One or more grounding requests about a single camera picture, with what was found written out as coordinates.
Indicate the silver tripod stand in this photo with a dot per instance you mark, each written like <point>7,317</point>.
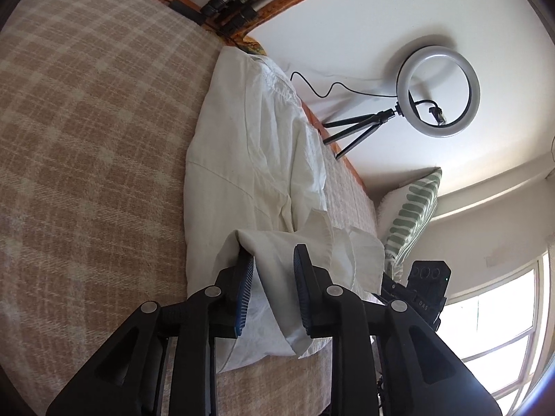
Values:
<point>243,2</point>

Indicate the small black tripod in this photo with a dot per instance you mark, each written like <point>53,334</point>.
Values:
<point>355,123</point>

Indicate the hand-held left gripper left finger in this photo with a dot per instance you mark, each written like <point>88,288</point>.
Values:
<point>245,294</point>

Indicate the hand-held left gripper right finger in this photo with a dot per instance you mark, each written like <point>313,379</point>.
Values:
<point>303,294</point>

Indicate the beige checked blanket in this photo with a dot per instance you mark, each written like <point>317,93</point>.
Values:
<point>95,138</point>

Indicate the green striped white pillow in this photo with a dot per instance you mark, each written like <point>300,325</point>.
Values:
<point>407,221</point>

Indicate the white framed window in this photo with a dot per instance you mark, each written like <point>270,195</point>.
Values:
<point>490,329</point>

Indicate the white long-sleeved shirt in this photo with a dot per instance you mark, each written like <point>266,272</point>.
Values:
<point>243,138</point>

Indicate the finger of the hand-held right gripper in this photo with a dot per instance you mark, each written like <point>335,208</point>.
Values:
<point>394,288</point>

